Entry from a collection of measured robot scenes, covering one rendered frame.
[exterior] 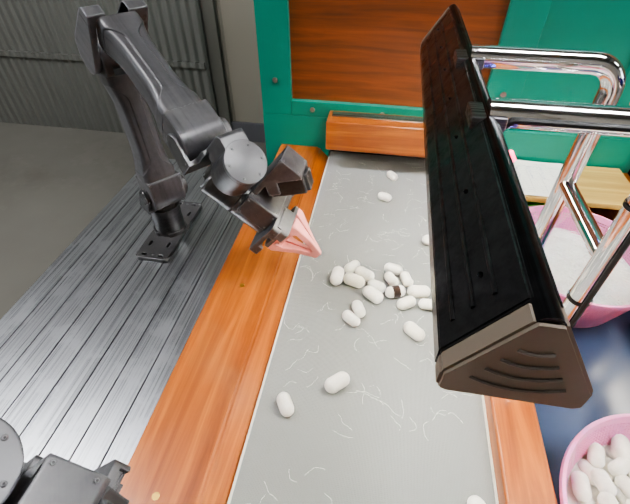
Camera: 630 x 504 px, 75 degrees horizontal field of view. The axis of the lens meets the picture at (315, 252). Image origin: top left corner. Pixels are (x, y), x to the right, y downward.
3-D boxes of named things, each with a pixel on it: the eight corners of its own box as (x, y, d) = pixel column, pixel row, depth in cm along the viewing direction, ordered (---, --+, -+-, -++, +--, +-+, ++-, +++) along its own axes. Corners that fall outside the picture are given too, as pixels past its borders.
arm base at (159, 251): (196, 178, 94) (168, 175, 95) (157, 234, 79) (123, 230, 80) (203, 206, 99) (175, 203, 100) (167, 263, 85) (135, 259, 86)
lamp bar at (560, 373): (434, 391, 24) (465, 312, 19) (419, 52, 69) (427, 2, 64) (581, 414, 23) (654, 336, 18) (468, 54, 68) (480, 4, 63)
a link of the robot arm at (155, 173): (188, 202, 85) (132, 23, 65) (158, 215, 82) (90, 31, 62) (175, 193, 89) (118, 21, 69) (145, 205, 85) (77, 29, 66)
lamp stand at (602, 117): (399, 392, 63) (475, 109, 33) (401, 295, 78) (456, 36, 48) (529, 412, 61) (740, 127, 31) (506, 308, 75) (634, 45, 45)
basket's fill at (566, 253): (507, 321, 72) (517, 300, 68) (489, 238, 89) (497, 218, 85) (646, 339, 69) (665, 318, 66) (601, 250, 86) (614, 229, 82)
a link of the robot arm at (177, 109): (238, 129, 58) (126, -24, 62) (180, 150, 53) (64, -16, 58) (225, 177, 68) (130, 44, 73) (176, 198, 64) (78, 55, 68)
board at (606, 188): (472, 196, 86) (473, 191, 85) (465, 160, 97) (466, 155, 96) (644, 212, 82) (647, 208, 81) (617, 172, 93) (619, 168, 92)
